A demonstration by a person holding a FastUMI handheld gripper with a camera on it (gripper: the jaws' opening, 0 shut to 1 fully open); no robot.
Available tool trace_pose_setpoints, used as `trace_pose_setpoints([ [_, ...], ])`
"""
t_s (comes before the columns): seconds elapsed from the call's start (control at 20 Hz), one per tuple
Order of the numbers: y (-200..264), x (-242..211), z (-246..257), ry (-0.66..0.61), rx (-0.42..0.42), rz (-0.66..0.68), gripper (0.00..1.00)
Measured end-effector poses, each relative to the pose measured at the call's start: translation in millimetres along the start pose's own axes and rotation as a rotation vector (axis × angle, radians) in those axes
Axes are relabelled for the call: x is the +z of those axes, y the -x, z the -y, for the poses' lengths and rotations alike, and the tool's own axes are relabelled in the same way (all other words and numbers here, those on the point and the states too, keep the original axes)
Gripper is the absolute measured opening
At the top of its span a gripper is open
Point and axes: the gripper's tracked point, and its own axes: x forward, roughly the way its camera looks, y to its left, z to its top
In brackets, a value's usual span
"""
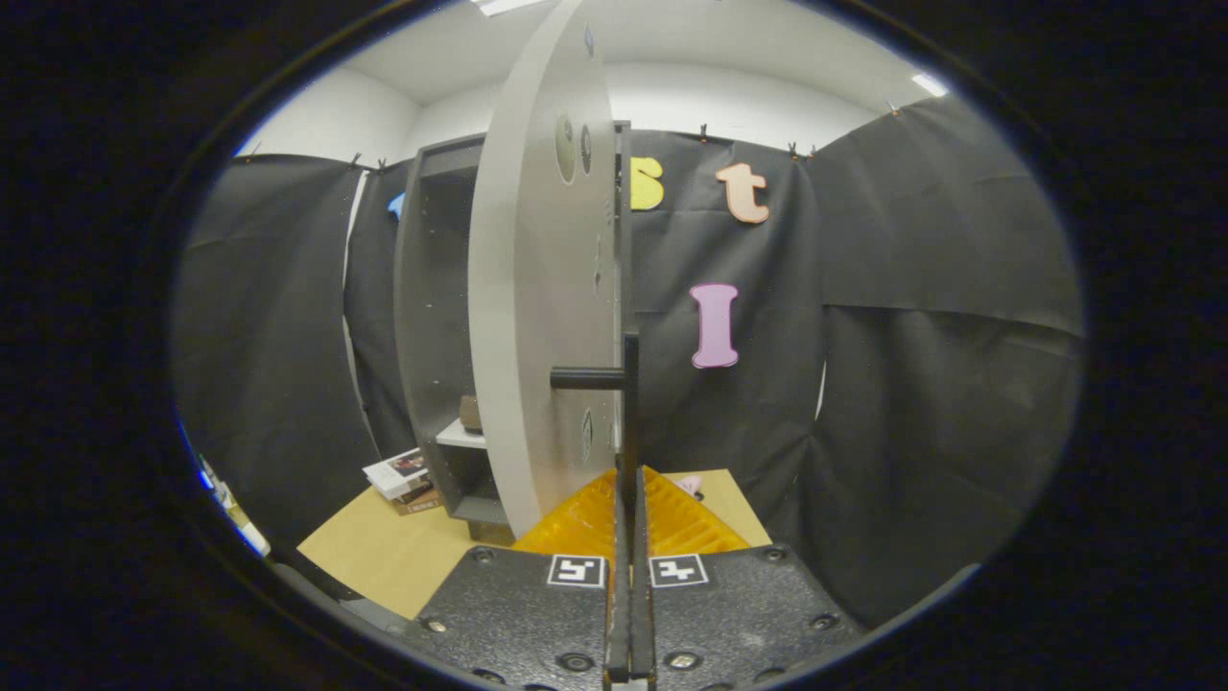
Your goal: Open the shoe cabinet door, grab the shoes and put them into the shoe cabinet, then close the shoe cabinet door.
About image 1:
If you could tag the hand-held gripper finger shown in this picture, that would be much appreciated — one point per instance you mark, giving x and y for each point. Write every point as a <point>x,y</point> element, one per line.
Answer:
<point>622,614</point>
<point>641,614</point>

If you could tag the brown fuzzy slipper shoe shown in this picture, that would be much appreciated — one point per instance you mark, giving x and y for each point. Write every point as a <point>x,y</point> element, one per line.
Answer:
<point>470,415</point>

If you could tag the grey shoe cabinet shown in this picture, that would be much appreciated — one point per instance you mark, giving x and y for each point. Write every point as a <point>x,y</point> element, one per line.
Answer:
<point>432,288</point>

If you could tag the brown book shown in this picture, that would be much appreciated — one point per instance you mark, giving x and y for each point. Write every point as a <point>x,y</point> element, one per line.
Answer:
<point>422,501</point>

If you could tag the white book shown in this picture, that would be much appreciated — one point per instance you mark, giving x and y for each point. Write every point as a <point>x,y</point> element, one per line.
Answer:
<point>393,470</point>

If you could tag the black backdrop cloth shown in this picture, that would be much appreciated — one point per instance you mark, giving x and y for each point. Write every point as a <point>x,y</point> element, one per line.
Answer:
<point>911,384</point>

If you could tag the blue and white box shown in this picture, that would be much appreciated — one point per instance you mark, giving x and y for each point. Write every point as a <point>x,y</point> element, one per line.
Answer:
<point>213,485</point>

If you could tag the small ceiling light panel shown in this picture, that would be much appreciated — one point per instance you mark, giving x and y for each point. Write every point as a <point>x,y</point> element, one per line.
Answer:
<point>931,84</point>

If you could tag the long ceiling light panel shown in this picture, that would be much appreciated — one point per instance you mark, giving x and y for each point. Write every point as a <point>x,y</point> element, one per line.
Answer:
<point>508,6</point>

